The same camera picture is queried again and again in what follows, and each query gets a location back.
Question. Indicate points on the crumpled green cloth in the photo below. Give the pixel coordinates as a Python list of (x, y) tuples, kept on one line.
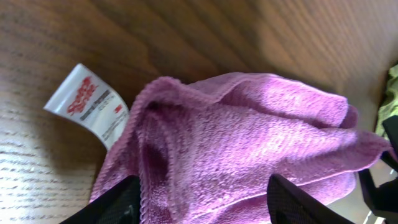
[(389, 105)]

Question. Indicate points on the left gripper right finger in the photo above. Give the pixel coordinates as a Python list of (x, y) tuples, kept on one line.
[(288, 204)]

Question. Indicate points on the white cloth label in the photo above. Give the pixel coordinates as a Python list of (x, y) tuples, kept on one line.
[(87, 100)]

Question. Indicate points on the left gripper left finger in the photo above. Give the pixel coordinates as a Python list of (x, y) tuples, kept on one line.
[(119, 205)]

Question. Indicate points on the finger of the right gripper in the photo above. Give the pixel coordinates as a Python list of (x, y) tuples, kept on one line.
[(382, 200), (390, 127)]

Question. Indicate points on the purple microfiber cloth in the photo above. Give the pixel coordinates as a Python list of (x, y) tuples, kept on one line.
[(204, 152)]

